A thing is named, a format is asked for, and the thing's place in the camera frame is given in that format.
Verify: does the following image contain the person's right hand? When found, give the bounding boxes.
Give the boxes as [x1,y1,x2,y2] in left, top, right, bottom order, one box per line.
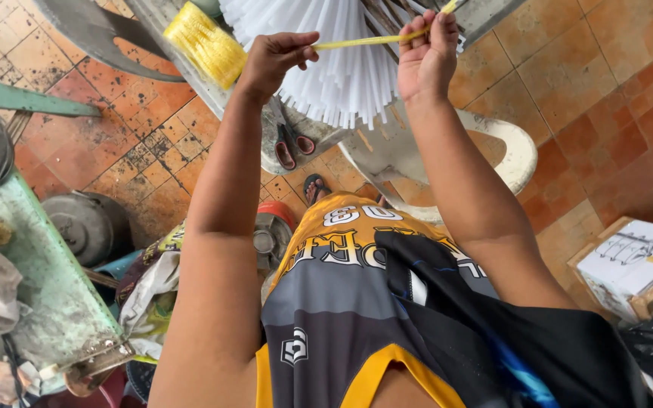
[397,8,460,107]

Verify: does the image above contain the person's left hand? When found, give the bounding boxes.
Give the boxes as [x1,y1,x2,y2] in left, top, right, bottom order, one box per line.
[237,31,321,107]

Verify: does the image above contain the yellow plastic twine strip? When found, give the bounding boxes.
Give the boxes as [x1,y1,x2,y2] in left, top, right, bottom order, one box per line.
[311,0,459,52]

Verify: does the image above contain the dirty grey plastic stool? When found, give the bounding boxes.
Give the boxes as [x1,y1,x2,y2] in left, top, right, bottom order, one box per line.
[124,0,527,176]

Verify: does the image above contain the bundle of brown sticks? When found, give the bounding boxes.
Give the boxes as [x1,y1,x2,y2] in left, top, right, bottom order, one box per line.
[359,0,466,64]

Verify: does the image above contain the bundle of white plastic strips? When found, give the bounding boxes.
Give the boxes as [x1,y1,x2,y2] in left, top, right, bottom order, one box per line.
[218,0,466,131]

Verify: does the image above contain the yellow plastic twine spool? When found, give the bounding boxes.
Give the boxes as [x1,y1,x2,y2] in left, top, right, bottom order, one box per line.
[163,1,249,91]

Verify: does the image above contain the dirty white plastic chair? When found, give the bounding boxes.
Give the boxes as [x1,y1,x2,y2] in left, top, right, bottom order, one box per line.
[338,107,538,225]

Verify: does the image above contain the person's foot in sandal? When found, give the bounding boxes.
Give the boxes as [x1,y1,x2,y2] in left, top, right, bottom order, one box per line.
[303,173,333,207]

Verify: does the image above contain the red topped metal canister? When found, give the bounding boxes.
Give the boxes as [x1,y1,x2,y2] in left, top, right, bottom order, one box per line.
[253,200,298,273]

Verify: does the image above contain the dark grey curved plastic part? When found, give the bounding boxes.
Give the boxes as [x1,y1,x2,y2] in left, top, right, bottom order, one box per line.
[33,0,187,84]

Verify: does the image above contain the green wooden plank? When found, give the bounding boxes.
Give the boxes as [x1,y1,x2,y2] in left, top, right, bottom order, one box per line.
[0,74,102,119]

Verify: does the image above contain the yellow and grey jersey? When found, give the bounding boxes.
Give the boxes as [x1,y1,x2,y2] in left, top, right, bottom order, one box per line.
[255,192,500,408]

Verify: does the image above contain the grey metal pot lid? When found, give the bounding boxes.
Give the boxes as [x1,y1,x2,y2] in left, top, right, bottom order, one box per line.
[41,192,133,268]

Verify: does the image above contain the heap of printed sacks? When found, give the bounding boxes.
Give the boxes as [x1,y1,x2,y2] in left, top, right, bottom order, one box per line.
[115,221,187,365]

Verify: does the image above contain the black cloth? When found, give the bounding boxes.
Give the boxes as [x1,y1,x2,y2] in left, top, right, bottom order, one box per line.
[374,229,653,408]

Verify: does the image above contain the cardboard box with white label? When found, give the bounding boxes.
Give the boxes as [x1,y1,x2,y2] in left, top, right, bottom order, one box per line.
[566,215,653,324]

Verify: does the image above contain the green metal workbench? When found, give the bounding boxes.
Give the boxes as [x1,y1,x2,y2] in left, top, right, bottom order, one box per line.
[0,169,136,397]

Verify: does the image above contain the red handled scissors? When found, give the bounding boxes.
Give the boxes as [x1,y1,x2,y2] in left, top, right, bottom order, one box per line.
[269,96,317,172]

